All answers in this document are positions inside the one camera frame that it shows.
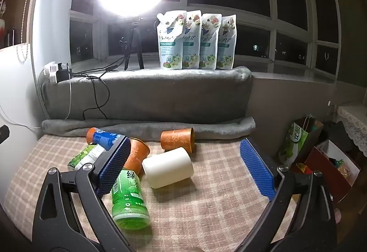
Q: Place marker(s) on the grey blanket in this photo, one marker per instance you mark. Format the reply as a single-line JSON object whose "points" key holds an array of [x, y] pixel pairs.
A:
{"points": [[157, 91]]}

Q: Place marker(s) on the rolled grey towel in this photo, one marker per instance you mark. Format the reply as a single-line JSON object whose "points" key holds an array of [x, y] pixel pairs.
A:
{"points": [[143, 127]]}

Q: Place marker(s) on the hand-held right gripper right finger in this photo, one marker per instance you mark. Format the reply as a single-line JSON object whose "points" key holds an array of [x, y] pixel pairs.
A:
{"points": [[256, 171]]}

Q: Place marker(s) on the white power strip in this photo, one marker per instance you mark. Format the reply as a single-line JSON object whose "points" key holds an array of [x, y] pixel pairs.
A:
{"points": [[49, 71]]}

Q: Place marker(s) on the plaid blanket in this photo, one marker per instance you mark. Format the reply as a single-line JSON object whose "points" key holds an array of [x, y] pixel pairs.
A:
{"points": [[206, 206]]}

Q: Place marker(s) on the orange paper cup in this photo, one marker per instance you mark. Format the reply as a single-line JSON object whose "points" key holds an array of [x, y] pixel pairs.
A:
{"points": [[138, 154]]}

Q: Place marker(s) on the red box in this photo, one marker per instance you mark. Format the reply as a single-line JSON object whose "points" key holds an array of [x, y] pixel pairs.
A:
{"points": [[329, 177]]}

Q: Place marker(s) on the white lace cloth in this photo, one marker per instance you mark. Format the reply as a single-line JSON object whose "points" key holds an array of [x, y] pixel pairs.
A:
{"points": [[354, 123]]}

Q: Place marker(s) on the black power adapter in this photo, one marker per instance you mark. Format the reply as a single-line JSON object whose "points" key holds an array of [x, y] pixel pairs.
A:
{"points": [[63, 74]]}

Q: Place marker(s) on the green tea bottle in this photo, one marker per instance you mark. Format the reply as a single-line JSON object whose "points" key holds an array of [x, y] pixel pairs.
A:
{"points": [[130, 203]]}

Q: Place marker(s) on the floral detergent pouch with spout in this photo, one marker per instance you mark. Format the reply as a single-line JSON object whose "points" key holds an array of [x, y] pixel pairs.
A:
{"points": [[170, 45]]}

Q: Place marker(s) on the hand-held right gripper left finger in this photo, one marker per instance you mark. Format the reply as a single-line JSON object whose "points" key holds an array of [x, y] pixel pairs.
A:
{"points": [[112, 164]]}

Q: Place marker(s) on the black tripod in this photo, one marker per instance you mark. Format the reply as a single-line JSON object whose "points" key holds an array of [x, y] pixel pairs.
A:
{"points": [[134, 37]]}

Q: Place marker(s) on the green and white bottle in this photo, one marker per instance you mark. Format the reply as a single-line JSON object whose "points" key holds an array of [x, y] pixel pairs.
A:
{"points": [[84, 156]]}

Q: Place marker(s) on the green shopping bag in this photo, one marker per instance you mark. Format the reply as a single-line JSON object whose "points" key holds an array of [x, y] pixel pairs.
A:
{"points": [[295, 140]]}

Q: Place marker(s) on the brown patterned cup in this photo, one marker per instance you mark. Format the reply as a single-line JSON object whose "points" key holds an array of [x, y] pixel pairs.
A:
{"points": [[176, 139]]}

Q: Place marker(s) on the white cup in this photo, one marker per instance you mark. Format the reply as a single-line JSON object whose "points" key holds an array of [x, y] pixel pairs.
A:
{"points": [[169, 167]]}

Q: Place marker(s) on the blue bottle with orange cap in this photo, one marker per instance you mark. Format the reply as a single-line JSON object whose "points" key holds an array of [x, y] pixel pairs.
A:
{"points": [[104, 137]]}

